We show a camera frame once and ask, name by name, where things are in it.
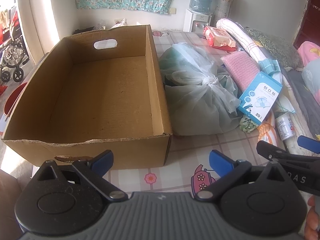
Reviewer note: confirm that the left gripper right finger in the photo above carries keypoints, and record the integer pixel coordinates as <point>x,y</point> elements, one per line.
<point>230,172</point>

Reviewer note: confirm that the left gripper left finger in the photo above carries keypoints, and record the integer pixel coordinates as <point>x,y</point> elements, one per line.
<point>92,172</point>

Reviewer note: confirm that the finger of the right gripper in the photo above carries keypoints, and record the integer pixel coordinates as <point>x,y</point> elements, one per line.
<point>271,152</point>
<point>309,144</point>

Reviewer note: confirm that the orange striped cloth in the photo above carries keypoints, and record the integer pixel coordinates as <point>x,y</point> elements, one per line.
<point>267,131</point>

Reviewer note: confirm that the yogurt cup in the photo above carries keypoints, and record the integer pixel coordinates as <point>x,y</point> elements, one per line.
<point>285,126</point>

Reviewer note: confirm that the green floral scrunchie cloth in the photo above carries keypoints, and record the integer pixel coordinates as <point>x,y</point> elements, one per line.
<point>247,125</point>

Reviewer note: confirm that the blue band-aid box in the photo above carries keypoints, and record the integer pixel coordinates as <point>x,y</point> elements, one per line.
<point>259,97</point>

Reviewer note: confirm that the teal checked towel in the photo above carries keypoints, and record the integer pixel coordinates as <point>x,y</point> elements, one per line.
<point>271,68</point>

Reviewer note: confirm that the pink knitted cloth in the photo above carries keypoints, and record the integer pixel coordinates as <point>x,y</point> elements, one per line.
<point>242,68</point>

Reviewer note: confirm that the person's right hand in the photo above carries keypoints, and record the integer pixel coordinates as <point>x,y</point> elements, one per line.
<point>312,222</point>

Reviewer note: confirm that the white tied plastic bag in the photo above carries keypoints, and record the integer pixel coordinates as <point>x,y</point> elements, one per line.
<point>201,95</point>

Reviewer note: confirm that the brown cardboard box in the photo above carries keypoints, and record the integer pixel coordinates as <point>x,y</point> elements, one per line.
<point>95,91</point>

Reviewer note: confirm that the green leaf patterned pillow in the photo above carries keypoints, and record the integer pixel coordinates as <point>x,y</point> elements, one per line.
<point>281,50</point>

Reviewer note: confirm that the red bowl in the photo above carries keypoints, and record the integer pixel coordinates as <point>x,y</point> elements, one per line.
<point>11,100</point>

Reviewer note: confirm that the red wet wipes pack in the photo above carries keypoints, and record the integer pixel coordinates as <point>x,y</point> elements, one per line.
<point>219,39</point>

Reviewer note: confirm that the white rolled checked blanket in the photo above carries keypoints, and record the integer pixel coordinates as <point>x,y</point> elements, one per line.
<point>242,37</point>

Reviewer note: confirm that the white water dispenser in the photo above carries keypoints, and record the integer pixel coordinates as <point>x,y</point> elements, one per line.
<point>195,22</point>

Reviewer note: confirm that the white plastic bag on floor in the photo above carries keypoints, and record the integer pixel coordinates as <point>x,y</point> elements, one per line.
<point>119,23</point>

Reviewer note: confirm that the rolled floral mat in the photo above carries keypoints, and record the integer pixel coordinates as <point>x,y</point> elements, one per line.
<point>222,9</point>

